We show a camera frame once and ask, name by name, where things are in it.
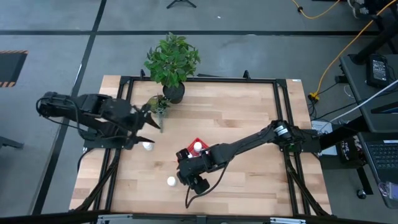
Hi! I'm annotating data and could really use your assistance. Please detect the white cord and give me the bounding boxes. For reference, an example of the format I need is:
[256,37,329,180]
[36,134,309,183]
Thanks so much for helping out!
[329,79,398,123]

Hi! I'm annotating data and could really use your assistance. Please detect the silver metal bar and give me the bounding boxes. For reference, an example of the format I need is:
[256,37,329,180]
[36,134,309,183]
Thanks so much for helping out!
[269,217,307,224]
[97,213,134,224]

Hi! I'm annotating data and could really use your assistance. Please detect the black power adapter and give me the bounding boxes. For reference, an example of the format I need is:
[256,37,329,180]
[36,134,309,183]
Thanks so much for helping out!
[366,55,391,88]

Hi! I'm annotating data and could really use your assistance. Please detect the black tripod stand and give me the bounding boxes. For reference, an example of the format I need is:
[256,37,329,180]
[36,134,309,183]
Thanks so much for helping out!
[166,0,197,9]

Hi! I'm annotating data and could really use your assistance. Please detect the yellow cable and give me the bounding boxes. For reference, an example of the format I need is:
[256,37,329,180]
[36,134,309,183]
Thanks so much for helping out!
[291,0,341,20]
[308,0,398,102]

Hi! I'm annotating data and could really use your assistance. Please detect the black desk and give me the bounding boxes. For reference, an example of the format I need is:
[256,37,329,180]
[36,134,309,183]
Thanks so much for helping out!
[338,52,398,209]

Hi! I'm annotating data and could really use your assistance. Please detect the white flat box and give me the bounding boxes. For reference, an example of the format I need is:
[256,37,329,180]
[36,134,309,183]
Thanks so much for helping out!
[310,119,335,135]

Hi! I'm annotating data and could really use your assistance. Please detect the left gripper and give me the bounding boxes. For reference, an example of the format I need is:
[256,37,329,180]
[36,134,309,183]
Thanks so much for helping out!
[123,104,162,150]

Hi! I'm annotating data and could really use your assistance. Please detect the clear plastic bag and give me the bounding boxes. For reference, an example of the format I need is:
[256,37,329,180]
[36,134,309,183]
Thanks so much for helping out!
[377,181,398,200]

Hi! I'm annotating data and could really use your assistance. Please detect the black hazard-striped mat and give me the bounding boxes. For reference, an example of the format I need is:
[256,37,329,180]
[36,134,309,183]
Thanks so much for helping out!
[0,50,29,88]

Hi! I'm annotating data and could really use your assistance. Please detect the black laptop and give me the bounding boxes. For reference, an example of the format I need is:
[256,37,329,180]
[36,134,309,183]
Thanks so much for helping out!
[357,132,398,187]

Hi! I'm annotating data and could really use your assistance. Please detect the leafy green potted plant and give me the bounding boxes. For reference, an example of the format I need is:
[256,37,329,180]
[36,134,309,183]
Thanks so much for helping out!
[143,32,201,105]

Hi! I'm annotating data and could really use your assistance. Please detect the red plastic basket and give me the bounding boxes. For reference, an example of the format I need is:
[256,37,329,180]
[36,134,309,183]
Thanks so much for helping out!
[186,138,210,158]

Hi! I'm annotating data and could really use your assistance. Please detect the black aluminium table frame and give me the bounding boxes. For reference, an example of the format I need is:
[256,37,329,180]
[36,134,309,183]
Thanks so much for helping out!
[70,68,332,224]

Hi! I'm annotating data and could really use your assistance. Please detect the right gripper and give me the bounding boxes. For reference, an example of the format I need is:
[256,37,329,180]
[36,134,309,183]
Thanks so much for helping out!
[176,148,212,195]

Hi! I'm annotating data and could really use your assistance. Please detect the black floor cable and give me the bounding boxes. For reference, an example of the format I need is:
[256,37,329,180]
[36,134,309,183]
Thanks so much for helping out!
[315,101,358,121]

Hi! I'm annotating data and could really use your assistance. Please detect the black box white lettering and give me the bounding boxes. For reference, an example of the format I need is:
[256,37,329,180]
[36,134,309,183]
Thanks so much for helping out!
[337,136,365,166]

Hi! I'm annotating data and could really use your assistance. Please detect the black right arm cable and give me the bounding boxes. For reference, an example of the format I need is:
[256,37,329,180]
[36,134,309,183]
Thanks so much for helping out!
[185,160,231,209]

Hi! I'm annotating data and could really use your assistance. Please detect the person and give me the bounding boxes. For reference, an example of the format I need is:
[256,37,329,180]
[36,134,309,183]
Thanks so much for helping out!
[347,0,386,19]

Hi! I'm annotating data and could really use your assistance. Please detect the black chair leg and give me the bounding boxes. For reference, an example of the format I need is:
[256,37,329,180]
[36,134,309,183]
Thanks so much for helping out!
[0,136,25,150]

